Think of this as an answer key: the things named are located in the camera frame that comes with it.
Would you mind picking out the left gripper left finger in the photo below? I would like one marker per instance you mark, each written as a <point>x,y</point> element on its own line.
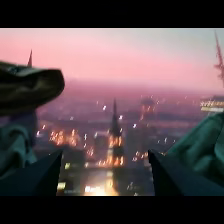
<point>36,180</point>

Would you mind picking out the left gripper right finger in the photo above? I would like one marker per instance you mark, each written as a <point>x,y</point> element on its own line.
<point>176,180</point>

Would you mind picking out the olive green garment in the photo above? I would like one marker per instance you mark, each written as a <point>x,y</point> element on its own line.
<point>26,88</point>

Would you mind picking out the teal green garment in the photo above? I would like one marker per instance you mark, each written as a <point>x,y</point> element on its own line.
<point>13,146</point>
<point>203,146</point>

